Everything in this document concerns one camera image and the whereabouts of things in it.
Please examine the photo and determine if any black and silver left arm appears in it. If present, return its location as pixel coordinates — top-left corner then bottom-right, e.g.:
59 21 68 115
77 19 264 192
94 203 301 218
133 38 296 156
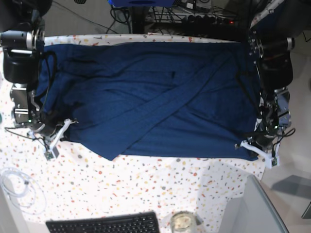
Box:
248 0 311 156

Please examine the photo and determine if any navy blue t-shirt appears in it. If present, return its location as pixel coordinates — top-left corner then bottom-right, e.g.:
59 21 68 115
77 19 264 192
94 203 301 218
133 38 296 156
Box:
37 42 260 161

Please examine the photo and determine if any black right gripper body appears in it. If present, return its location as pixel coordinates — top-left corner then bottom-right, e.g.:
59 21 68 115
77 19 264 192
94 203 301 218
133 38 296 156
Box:
33 121 62 141

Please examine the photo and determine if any black computer keyboard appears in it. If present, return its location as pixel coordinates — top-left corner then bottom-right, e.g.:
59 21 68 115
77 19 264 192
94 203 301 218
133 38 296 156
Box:
46 212 160 233

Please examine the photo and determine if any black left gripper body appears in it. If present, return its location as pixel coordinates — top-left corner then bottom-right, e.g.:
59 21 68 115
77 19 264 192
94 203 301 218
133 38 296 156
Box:
247 131 276 152

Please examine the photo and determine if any coiled white cable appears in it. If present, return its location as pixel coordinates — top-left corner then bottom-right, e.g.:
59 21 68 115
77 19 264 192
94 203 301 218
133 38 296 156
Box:
0 166 47 216

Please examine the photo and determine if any terrazzo pattern table cloth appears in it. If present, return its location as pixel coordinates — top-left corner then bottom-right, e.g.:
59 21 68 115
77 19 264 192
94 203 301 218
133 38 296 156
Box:
0 34 265 232

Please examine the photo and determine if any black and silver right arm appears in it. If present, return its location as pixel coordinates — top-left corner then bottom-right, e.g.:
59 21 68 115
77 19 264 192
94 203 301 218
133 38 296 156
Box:
0 0 57 137

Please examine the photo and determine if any clear glass jar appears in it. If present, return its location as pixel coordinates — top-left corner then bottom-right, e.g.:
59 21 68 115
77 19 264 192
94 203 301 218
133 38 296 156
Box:
170 211 197 233

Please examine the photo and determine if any grey monitor back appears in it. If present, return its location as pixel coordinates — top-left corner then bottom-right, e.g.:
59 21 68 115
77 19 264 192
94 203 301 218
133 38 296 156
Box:
219 175 288 233

